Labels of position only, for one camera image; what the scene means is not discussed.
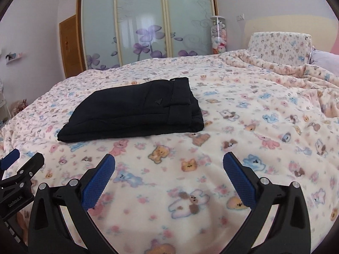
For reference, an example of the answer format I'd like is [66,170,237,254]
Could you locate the lavender pillow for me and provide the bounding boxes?
[310,49,339,76]

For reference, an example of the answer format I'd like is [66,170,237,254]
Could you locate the black pants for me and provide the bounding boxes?
[57,77,204,143]

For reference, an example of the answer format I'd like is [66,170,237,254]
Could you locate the white wall shelf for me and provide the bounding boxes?
[5,53,24,65]

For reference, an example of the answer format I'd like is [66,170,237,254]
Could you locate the frosted glass sliding wardrobe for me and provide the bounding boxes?
[76,0,217,70]

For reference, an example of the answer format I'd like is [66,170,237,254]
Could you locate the wooden door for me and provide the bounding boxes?
[59,15,83,78]

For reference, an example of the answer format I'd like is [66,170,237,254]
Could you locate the teddy bear print blanket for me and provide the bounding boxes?
[1,50,338,253]

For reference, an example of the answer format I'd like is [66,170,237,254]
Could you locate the bear print pillow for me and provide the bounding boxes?
[247,32,313,66]

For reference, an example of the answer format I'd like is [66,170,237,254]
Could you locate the plush toy display tube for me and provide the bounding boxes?
[210,15,227,54]

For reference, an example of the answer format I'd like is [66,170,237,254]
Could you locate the cream headboard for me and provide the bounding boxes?
[242,14,338,54]

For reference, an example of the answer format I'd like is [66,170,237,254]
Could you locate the wall power outlet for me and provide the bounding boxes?
[236,14,245,21]

